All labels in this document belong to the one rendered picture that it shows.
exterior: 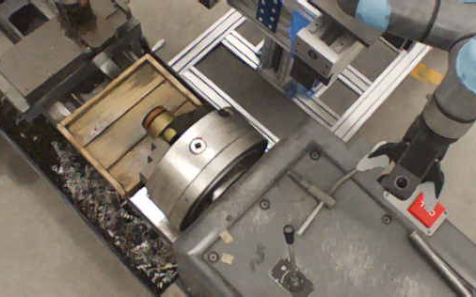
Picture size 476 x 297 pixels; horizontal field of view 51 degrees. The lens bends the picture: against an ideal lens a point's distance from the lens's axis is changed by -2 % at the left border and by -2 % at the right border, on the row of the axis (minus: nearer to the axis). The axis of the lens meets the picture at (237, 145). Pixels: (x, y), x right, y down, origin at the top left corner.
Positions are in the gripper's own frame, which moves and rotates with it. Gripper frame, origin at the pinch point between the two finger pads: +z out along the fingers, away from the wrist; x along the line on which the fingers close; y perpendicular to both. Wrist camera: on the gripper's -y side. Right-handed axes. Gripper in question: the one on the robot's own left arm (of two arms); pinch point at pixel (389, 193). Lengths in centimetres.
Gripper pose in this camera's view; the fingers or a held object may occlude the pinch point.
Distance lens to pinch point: 98.4
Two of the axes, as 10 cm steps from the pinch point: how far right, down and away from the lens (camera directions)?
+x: -8.3, -5.1, 2.2
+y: 5.4, -6.5, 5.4
